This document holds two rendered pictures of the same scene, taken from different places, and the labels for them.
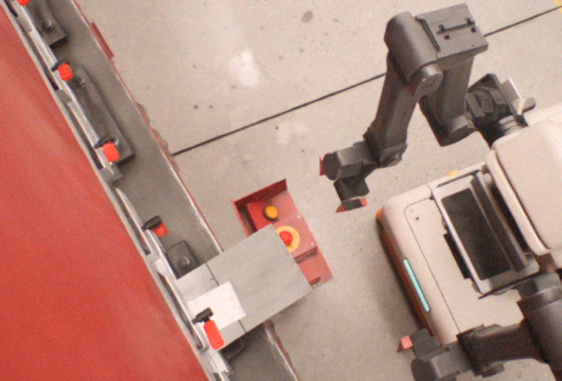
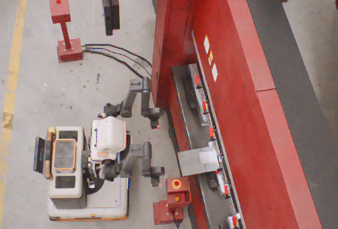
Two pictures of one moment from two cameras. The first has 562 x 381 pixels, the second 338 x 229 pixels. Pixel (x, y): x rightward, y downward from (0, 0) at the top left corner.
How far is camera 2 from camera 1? 227 cm
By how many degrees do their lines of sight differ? 43
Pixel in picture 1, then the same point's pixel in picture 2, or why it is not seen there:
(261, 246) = (187, 170)
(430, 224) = (111, 196)
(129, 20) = not seen: outside the picture
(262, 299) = (193, 155)
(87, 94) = not seen: outside the picture
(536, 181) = (118, 133)
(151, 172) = (215, 218)
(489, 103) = (111, 167)
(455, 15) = (135, 154)
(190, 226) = (207, 193)
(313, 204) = not seen: outside the picture
